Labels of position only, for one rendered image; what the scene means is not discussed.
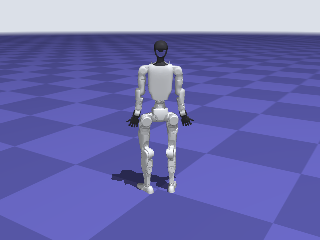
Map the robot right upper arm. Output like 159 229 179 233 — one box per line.
172 65 184 96

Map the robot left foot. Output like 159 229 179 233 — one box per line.
137 183 154 194

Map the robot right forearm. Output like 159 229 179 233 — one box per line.
176 89 186 116

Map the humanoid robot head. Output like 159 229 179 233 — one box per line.
153 40 168 67

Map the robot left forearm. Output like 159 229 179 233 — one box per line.
134 88 144 117

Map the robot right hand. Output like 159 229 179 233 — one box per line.
179 110 194 127

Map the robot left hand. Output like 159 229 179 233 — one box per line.
127 110 141 128

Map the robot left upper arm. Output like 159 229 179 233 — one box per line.
138 65 149 96

